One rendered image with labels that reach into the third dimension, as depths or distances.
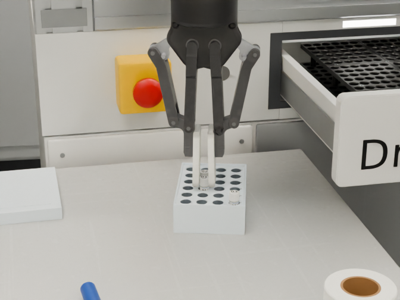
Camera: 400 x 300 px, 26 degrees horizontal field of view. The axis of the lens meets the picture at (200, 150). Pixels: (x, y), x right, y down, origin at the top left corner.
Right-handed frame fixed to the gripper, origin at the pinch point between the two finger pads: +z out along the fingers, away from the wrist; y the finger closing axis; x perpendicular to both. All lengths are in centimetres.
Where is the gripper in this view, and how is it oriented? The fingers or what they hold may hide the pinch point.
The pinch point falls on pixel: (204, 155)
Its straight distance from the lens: 103.9
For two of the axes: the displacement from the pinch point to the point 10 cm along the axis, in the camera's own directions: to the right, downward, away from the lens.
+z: 0.0, 9.3, 3.8
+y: 10.0, 0.2, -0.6
